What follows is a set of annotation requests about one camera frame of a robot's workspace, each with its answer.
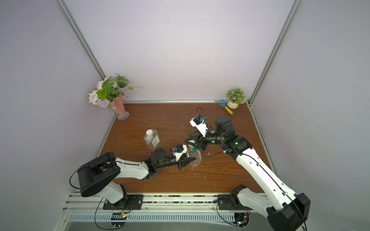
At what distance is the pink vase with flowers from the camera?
87 centimetres

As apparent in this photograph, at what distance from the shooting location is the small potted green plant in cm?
108

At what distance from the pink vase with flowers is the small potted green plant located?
741mm

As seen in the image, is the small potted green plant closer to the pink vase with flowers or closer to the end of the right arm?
the end of the right arm
